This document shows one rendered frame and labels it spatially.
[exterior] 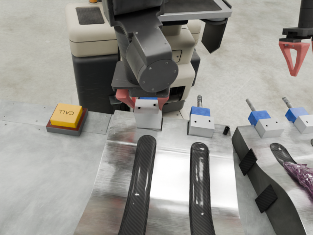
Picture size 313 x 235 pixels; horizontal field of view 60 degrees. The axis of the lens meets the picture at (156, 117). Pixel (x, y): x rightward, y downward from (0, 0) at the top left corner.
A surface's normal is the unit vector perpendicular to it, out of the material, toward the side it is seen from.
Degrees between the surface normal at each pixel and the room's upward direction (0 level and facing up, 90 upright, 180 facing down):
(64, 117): 0
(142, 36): 11
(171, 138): 0
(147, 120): 99
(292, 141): 0
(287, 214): 90
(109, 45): 90
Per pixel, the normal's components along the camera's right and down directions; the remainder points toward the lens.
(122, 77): -0.09, -0.59
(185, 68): 0.13, -0.58
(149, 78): 0.38, 0.73
